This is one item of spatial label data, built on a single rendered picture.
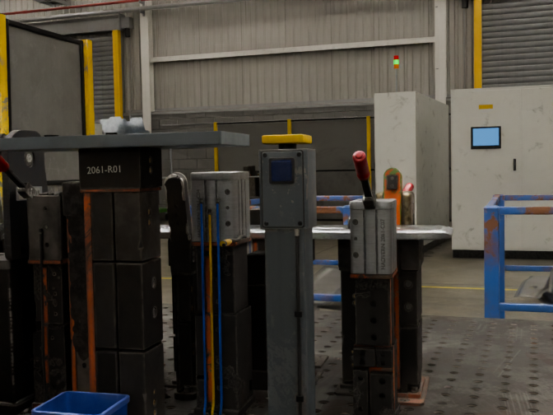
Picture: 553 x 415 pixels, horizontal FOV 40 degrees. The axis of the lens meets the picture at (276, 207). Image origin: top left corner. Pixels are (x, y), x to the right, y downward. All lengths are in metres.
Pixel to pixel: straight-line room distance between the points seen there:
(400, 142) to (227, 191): 8.03
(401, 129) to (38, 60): 5.40
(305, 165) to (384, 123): 8.26
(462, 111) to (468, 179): 0.81
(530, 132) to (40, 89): 5.95
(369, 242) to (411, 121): 8.04
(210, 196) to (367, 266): 0.28
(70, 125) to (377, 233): 4.02
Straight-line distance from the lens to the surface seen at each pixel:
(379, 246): 1.19
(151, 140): 1.07
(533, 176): 9.14
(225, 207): 1.23
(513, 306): 3.11
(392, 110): 9.27
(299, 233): 1.05
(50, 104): 4.90
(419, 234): 1.29
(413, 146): 9.20
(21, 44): 4.72
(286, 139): 1.05
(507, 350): 1.77
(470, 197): 9.16
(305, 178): 1.04
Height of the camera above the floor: 1.11
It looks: 3 degrees down
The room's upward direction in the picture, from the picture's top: 1 degrees counter-clockwise
